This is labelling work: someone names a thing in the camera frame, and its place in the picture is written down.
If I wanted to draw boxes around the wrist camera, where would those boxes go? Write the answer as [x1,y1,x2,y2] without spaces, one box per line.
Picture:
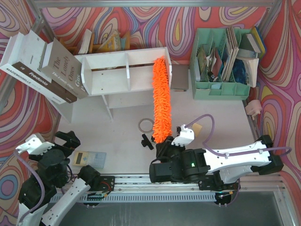
[171,124,195,147]
[16,133,55,155]

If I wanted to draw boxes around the grey notebook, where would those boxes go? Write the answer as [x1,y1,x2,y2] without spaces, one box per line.
[171,64,189,91]

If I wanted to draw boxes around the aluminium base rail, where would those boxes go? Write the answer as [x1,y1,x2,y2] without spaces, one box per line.
[28,174,290,194]

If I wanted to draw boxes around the white books beside organizer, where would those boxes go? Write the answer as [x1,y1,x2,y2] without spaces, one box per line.
[233,26,267,88]

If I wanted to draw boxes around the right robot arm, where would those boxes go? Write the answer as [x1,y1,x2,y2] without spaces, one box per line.
[149,135,284,192]

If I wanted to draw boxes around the clear tape roll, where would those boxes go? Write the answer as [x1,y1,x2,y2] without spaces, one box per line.
[138,118,154,133]

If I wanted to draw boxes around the yellow sticky note pad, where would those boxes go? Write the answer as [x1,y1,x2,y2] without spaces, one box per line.
[191,123,203,137]

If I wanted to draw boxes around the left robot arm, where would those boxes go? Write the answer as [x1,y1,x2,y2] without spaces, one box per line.
[14,131,101,226]

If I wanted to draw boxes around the large grey white book stack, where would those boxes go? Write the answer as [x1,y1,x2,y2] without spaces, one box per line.
[0,31,88,104]

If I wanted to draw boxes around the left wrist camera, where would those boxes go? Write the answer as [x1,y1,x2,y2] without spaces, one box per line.
[16,133,55,155]

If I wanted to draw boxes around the small books behind shelf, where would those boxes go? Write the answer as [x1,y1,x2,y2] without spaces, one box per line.
[73,29,130,55]

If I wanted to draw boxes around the pink piggy figurine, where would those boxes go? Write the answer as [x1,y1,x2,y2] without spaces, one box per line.
[245,99,262,120]

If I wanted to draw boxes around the yellow grey calculator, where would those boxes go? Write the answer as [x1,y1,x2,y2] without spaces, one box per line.
[72,151,106,169]

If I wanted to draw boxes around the black binder clip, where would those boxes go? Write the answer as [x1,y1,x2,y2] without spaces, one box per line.
[141,134,154,150]

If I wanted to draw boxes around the orange microfiber duster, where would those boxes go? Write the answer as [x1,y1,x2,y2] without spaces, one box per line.
[152,57,172,144]

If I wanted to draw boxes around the white wooden bookshelf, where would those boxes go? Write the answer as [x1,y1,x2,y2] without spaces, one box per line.
[74,46,173,121]

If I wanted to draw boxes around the mint green desk organizer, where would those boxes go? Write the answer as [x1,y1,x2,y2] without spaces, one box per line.
[189,26,250,100]

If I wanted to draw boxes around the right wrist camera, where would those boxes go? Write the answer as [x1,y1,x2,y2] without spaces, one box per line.
[171,124,195,147]

